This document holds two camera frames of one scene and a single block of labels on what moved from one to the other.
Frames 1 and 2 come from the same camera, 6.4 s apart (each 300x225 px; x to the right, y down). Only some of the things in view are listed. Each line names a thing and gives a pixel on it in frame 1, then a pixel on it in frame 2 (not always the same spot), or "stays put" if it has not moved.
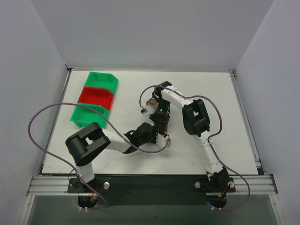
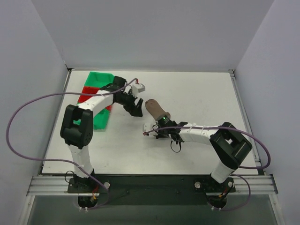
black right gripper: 160,118 → 162,131
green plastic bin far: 106,80 stays put
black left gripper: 154,135 → 131,101
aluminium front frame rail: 59,185 stays put
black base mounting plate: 152,190 stays put
